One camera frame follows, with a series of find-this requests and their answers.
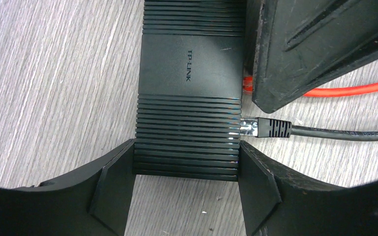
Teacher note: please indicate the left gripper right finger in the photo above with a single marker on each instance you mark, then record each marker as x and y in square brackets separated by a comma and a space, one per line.
[279, 201]

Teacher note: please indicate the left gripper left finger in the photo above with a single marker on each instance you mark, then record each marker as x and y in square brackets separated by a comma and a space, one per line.
[92, 200]

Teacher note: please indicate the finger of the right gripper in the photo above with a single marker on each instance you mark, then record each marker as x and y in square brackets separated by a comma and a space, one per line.
[294, 46]

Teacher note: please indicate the black ribbed network switch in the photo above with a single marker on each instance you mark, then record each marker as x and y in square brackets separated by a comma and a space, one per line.
[190, 89]

